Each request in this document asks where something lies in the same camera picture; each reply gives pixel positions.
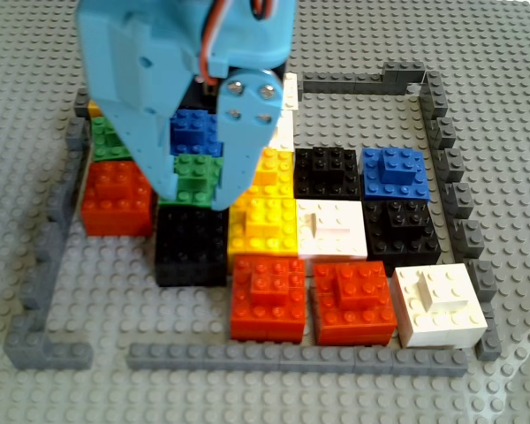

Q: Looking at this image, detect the red lego cube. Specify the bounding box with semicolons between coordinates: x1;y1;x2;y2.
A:
79;159;155;239
229;254;309;345
311;260;399;348

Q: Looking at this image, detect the green lego cube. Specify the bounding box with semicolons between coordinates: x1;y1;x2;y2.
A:
90;115;136;163
157;153;225;208

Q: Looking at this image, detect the white lego cube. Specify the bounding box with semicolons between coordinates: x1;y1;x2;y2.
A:
267;110;296;152
295;198;369;262
281;72;300;111
390;262;489;350

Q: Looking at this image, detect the gray lego baseplate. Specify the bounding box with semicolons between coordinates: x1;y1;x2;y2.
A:
0;0;530;424

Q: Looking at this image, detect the black lego cube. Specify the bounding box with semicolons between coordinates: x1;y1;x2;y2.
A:
363;199;443;278
154;203;230;288
293;146;364;201

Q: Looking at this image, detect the blue lego cube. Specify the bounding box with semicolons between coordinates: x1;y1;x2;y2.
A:
170;108;225;156
360;147;432;203

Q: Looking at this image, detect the dark gray lego brick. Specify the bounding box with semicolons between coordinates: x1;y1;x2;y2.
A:
280;346;358;376
126;343;207;372
3;315;94;371
452;218;486;262
20;262;59;313
445;181;474;221
425;72;451;119
72;87;93;119
381;60;428;96
301;72;384;96
202;344;284;375
466;259;499;303
433;117;458;150
59;148;87;186
47;180;80;227
475;304;504;361
64;117;91;154
34;222;70;269
354;347;469;379
439;148;466;186

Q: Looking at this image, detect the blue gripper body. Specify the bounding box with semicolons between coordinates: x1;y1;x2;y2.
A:
76;0;295;90

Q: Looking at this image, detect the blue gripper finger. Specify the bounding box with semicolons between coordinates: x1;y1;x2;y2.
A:
214;67;284;211
83;77;195;203

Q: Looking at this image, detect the servo wire bundle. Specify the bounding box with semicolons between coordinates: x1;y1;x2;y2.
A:
197;0;278;87

